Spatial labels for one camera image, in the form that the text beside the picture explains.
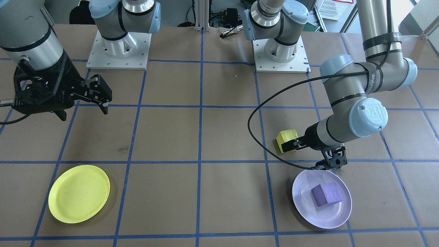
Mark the yellow foam block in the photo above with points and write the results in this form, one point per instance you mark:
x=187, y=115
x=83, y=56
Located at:
x=286, y=136

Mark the purple foam block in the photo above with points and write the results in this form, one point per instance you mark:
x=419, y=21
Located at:
x=327, y=195

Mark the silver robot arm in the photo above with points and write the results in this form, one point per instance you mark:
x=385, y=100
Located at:
x=343, y=89
x=31, y=37

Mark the purple plate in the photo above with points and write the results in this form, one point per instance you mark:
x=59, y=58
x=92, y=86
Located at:
x=308, y=212

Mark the yellow plate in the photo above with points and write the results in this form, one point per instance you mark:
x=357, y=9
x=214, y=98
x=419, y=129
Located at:
x=79, y=193

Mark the black bag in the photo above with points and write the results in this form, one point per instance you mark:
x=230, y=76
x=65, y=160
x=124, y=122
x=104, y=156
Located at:
x=80, y=13

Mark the silver metal connector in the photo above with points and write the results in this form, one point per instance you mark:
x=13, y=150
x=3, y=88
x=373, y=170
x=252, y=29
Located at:
x=231, y=31

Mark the white plastic basket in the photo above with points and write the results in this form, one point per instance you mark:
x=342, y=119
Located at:
x=331, y=7

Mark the black power adapter box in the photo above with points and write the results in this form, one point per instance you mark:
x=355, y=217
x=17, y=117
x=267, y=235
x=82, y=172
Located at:
x=231, y=15

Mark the grey metal bar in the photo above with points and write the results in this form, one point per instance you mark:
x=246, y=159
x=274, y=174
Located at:
x=430, y=32

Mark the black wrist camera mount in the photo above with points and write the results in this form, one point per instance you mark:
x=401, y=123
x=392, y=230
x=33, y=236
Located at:
x=334, y=157

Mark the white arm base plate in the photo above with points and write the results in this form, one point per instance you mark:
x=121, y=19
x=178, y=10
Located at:
x=99, y=61
x=298, y=67

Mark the grey slanted metal post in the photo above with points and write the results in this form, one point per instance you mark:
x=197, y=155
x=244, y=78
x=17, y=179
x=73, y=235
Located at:
x=349, y=17

